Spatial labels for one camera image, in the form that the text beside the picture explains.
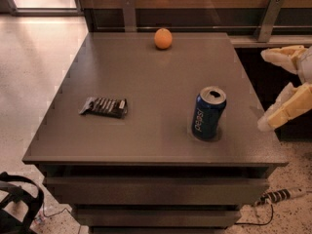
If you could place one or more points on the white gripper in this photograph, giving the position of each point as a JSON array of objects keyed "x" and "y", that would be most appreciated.
[{"x": 306, "y": 69}]

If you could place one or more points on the blue pepsi can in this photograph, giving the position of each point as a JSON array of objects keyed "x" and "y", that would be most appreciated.
[{"x": 209, "y": 107}]

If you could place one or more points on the white power strip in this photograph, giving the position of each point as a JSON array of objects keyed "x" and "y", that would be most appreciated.
[{"x": 277, "y": 196}]

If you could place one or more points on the orange fruit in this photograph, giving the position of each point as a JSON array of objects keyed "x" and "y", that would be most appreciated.
[{"x": 163, "y": 38}]

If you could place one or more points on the grey drawer cabinet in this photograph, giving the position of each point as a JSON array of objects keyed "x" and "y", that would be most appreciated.
[{"x": 147, "y": 173}]

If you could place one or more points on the dark snack bar wrapper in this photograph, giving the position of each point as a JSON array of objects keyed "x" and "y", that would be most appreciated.
[{"x": 106, "y": 107}]

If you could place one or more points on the right metal bracket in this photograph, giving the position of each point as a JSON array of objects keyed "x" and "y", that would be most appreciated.
[{"x": 264, "y": 31}]

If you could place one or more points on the metal bracket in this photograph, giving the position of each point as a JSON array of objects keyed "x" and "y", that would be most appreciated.
[
  {"x": 264, "y": 31},
  {"x": 129, "y": 15}
]

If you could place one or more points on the left metal bracket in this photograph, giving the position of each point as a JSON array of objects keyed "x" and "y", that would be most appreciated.
[{"x": 129, "y": 15}]

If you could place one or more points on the black bag with straps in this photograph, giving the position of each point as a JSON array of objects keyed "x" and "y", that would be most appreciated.
[{"x": 18, "y": 208}]

